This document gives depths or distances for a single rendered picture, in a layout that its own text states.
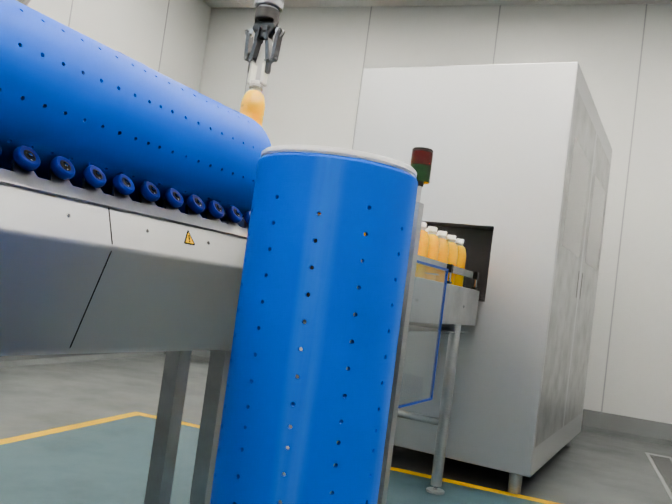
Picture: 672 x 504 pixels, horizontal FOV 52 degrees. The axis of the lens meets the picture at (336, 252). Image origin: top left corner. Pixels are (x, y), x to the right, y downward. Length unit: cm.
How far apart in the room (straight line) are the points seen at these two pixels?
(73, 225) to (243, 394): 43
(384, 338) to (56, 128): 65
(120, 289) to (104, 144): 28
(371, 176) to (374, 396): 35
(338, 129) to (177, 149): 496
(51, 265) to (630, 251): 506
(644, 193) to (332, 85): 282
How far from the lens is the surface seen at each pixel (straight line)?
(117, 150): 138
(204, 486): 183
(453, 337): 310
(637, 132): 605
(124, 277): 141
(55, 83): 126
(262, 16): 222
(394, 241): 114
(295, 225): 110
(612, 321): 585
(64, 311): 136
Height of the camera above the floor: 81
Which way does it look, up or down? 3 degrees up
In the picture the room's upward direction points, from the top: 8 degrees clockwise
